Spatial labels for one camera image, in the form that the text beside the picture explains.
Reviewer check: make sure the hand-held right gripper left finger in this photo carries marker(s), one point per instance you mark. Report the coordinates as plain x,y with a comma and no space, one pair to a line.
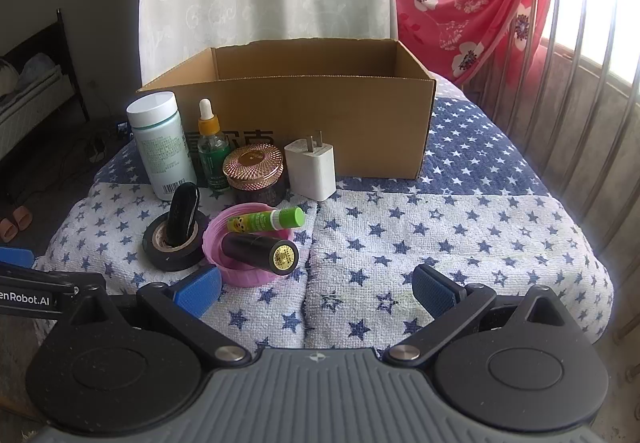
200,288

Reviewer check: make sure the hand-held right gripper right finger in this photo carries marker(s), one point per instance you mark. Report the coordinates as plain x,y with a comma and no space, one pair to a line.
432,288

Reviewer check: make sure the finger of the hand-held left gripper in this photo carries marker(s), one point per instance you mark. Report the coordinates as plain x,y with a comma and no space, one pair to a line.
15,257

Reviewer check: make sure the pink plastic lid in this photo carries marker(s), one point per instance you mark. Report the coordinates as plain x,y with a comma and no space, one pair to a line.
215,235

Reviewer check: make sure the black tape roll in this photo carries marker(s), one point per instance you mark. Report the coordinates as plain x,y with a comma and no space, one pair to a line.
157,250

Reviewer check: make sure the black lipstick tube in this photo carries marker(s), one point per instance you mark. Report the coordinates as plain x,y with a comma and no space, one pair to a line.
255,250

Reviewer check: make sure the black oval case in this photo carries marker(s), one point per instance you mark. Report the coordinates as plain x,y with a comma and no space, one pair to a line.
182,213

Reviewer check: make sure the green lip balm stick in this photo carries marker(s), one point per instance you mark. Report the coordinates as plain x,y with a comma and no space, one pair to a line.
265,220

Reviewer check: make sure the rose gold lid cream jar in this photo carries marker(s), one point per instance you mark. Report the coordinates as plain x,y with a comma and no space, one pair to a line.
255,168

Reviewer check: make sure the green glass dropper bottle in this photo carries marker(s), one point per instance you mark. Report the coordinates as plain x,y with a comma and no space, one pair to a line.
212,148

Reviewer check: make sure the white pill bottle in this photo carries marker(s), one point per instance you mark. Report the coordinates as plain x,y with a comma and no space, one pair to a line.
160,148

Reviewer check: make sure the white charger plug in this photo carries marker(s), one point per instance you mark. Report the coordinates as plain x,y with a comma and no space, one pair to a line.
310,168

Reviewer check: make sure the brown cardboard box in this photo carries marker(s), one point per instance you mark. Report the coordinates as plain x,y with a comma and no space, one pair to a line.
325,123

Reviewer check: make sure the blue white star blanket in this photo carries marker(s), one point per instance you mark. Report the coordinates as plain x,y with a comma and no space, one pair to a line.
400,233

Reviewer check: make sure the grey mattress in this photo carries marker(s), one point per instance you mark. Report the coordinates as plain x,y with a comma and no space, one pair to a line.
30,118

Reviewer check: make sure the metal railing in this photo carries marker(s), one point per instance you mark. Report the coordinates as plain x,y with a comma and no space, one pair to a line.
565,88

